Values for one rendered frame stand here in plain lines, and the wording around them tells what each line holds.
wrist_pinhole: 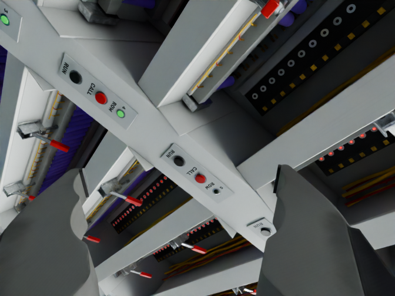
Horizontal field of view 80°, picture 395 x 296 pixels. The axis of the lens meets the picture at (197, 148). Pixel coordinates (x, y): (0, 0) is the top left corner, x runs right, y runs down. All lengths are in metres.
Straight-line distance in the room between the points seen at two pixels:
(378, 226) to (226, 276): 0.33
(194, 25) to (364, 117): 0.21
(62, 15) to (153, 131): 0.19
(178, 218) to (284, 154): 0.25
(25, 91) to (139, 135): 0.21
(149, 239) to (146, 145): 0.27
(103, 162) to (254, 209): 0.28
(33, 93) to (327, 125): 0.46
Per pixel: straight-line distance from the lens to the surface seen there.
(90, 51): 0.36
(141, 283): 1.01
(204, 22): 0.28
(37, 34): 0.41
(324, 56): 0.44
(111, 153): 0.43
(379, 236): 0.45
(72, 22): 0.39
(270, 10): 0.21
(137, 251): 0.65
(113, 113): 0.37
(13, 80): 0.50
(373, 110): 0.31
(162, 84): 0.32
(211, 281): 0.65
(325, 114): 0.31
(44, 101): 0.53
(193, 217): 0.46
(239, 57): 0.32
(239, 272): 0.58
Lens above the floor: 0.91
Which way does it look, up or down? 10 degrees up
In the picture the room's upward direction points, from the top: 130 degrees clockwise
